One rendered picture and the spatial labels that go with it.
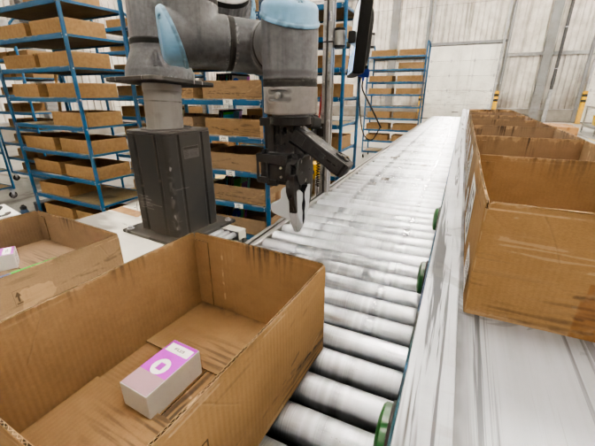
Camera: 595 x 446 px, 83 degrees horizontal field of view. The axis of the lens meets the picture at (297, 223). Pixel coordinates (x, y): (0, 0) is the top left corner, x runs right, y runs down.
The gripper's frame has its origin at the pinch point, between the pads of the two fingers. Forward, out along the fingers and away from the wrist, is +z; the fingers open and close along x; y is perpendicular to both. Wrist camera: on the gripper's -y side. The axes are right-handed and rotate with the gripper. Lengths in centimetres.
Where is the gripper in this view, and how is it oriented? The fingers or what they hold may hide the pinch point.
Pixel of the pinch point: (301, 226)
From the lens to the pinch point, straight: 64.2
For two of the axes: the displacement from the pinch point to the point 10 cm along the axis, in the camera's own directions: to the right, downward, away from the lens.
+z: 0.0, 9.3, 3.6
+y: -9.1, -1.5, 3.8
